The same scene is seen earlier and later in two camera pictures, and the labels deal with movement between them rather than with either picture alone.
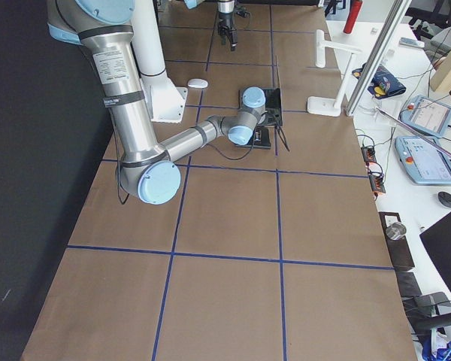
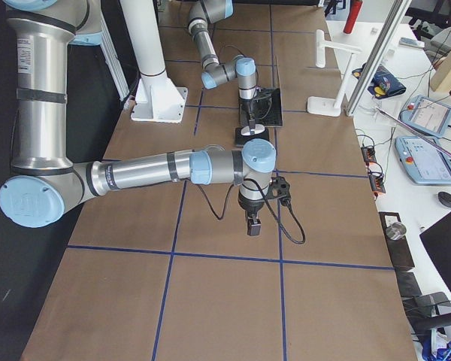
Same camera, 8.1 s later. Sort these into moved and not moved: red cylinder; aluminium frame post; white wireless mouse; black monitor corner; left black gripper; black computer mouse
Moved: white wireless mouse; left black gripper
Not moved: black computer mouse; black monitor corner; red cylinder; aluminium frame post
